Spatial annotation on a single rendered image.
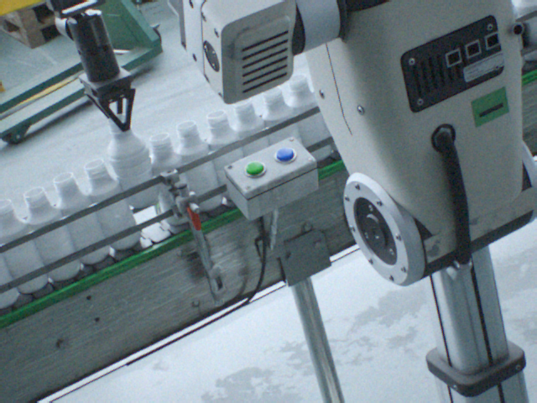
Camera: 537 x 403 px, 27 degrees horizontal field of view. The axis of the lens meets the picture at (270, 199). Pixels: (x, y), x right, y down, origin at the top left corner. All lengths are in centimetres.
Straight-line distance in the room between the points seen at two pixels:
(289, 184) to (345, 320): 163
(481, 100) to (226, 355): 223
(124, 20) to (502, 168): 505
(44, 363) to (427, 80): 96
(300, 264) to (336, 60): 87
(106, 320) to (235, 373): 143
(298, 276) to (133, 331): 33
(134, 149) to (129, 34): 444
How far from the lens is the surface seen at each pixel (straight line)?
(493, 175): 138
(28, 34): 738
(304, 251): 209
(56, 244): 192
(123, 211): 195
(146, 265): 197
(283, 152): 187
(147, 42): 625
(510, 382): 158
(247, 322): 359
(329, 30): 121
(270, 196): 186
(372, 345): 332
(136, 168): 192
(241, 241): 203
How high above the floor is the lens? 186
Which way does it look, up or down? 25 degrees down
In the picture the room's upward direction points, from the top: 16 degrees counter-clockwise
